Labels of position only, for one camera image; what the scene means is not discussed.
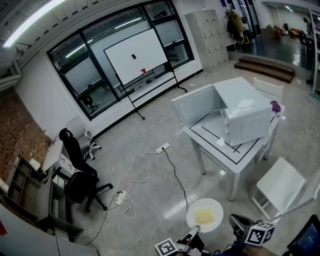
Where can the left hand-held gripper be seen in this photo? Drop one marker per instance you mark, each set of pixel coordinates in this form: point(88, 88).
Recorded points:
point(166, 248)

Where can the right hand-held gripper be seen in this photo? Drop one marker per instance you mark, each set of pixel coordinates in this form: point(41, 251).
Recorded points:
point(260, 235)

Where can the white round plate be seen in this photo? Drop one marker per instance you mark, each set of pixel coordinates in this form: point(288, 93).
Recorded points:
point(192, 212)

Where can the white microwave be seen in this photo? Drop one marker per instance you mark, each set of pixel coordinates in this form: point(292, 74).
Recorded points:
point(245, 125)

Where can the person's right forearm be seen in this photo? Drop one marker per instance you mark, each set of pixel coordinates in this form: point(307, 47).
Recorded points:
point(252, 252)

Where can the person's left forearm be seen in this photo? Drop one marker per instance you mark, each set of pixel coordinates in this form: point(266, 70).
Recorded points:
point(180, 254)

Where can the white wooden chair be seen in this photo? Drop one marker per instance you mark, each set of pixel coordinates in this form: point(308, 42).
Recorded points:
point(267, 88)
point(280, 185)

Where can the white table with black tape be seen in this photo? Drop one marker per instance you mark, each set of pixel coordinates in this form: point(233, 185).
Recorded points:
point(225, 160)

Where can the black tablet screen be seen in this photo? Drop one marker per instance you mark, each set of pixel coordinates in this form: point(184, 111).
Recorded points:
point(308, 237)

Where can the white paper slip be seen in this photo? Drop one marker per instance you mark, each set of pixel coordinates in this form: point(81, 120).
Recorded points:
point(220, 142)

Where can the white power strip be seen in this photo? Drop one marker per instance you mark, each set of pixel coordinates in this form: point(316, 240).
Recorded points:
point(163, 148)

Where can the purple cloth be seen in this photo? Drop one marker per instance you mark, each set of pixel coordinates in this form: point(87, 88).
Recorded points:
point(275, 106)

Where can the black office chair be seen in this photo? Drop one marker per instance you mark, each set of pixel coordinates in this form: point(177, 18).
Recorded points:
point(77, 170)

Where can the grey office chair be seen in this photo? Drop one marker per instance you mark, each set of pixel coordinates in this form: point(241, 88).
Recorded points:
point(83, 140)

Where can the green mop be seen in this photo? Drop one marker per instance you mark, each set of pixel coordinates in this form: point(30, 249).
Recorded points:
point(315, 94)

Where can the grey desk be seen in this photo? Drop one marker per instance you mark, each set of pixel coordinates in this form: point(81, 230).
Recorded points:
point(46, 200)

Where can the brown wooden steps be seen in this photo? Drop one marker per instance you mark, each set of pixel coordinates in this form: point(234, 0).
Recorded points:
point(265, 67)

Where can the white desk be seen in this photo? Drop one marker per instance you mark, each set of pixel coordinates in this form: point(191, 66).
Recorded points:
point(51, 155)

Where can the small red object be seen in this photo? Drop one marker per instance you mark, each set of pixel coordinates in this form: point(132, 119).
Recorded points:
point(143, 71)

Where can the white roll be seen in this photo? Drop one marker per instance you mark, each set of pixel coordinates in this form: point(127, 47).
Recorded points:
point(34, 165)

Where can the grey wooden shelf unit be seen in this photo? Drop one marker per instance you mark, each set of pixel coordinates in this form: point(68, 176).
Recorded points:
point(22, 182)

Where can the yellow folding cart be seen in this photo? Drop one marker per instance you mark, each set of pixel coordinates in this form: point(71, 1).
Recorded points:
point(246, 40)

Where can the whiteboard on black stand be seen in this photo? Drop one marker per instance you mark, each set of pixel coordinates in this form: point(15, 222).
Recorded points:
point(140, 55)

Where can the black whiteboard eraser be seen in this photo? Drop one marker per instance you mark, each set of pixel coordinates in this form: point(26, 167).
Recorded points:
point(134, 56)

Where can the grey locker cabinet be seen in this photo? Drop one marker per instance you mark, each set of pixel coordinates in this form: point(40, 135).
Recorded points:
point(207, 40)

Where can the cardboard boxes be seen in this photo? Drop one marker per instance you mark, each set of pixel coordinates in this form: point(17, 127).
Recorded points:
point(270, 32)

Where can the black framed window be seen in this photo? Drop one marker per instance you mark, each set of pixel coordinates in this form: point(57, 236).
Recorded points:
point(75, 75)

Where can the coat rack with coats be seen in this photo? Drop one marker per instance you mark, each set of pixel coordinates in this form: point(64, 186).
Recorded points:
point(233, 25)

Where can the long ceiling light strip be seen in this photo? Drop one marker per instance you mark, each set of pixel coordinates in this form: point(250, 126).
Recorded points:
point(32, 22)

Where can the blue wall poster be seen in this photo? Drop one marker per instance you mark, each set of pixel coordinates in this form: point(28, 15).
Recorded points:
point(223, 3)

